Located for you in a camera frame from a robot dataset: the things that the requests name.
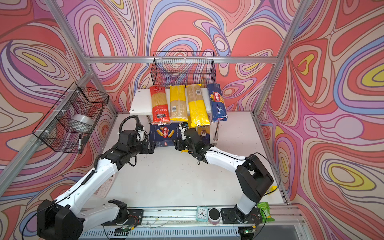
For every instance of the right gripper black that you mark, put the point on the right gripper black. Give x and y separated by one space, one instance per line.
178 144

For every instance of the yellow Pastatime spaghetti bag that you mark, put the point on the yellow Pastatime spaghetti bag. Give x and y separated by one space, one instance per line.
183 126

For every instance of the teal alarm clock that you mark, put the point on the teal alarm clock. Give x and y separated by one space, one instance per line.
202 214

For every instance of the silver tape roll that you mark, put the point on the silver tape roll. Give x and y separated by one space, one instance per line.
81 124

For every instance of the black wire basket left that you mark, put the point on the black wire basket left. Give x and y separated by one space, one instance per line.
56 134

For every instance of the white two-tier shelf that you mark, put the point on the white two-tier shelf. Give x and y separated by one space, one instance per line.
142 106

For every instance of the black wire basket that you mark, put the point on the black wire basket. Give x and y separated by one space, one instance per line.
56 134
171 68

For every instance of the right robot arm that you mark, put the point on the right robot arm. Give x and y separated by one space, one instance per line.
254 179

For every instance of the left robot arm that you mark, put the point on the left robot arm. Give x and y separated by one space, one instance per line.
64 219

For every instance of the green crumpled bag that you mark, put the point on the green crumpled bag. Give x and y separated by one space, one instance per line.
264 208

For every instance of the dark blue spaghetti bag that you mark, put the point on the dark blue spaghetti bag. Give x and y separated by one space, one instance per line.
204 133

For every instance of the blue Barilla rigatoni box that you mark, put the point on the blue Barilla rigatoni box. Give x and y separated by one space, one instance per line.
164 135

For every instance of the pink round speaker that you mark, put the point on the pink round speaker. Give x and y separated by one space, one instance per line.
214 216

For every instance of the white calculator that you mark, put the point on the white calculator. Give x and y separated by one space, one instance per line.
104 189

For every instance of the red noodle bag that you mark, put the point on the red noodle bag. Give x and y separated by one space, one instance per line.
160 109

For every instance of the blue Barilla spaghetti box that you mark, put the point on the blue Barilla spaghetti box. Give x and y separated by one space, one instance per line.
217 103

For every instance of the clear yellow-top spaghetti bag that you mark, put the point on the clear yellow-top spaghetti bag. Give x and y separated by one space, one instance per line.
178 104

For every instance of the yellow small object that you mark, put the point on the yellow small object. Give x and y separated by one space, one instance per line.
272 189

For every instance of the black wire basket back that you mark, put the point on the black wire basket back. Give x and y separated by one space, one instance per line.
171 68

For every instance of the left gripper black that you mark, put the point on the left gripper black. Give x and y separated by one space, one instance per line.
146 151

